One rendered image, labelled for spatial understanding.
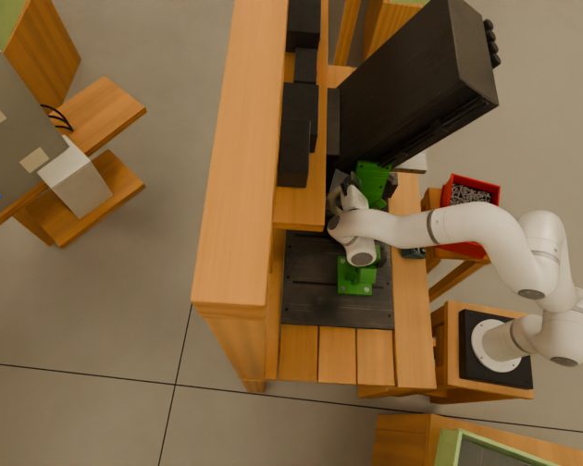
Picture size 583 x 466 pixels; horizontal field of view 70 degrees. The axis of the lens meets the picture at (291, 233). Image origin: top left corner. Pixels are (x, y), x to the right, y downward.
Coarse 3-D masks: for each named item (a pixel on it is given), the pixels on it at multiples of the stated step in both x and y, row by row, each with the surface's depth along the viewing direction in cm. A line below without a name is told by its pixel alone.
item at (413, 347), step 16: (400, 176) 182; (416, 176) 182; (400, 192) 178; (416, 192) 179; (400, 208) 175; (416, 208) 176; (400, 256) 166; (400, 272) 164; (416, 272) 164; (400, 288) 161; (416, 288) 161; (400, 304) 158; (416, 304) 159; (400, 320) 156; (416, 320) 156; (400, 336) 153; (416, 336) 154; (400, 352) 151; (416, 352) 151; (432, 352) 152; (400, 368) 149; (416, 368) 149; (432, 368) 149; (400, 384) 147; (416, 384) 147; (432, 384) 147
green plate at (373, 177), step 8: (360, 160) 139; (360, 168) 141; (368, 168) 140; (376, 168) 140; (384, 168) 140; (360, 176) 143; (368, 176) 143; (376, 176) 143; (384, 176) 143; (368, 184) 146; (376, 184) 146; (384, 184) 146; (368, 192) 149; (376, 192) 149; (368, 200) 152; (376, 200) 152
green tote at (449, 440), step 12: (444, 432) 147; (456, 432) 138; (468, 432) 136; (444, 444) 144; (456, 444) 135; (480, 444) 145; (492, 444) 135; (444, 456) 141; (456, 456) 133; (516, 456) 141; (528, 456) 134
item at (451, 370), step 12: (444, 312) 166; (456, 312) 164; (492, 312) 164; (504, 312) 165; (516, 312) 165; (444, 324) 164; (456, 324) 162; (444, 336) 162; (456, 336) 160; (444, 348) 160; (456, 348) 158; (444, 360) 158; (456, 360) 156; (444, 372) 157; (456, 372) 154; (444, 384) 155; (456, 384) 153; (468, 384) 153; (480, 384) 153; (492, 384) 153; (516, 396) 152; (528, 396) 152
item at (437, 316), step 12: (432, 312) 182; (432, 324) 179; (432, 336) 192; (396, 396) 226; (432, 396) 212; (444, 396) 209; (456, 396) 198; (468, 396) 187; (480, 396) 176; (492, 396) 167; (504, 396) 160
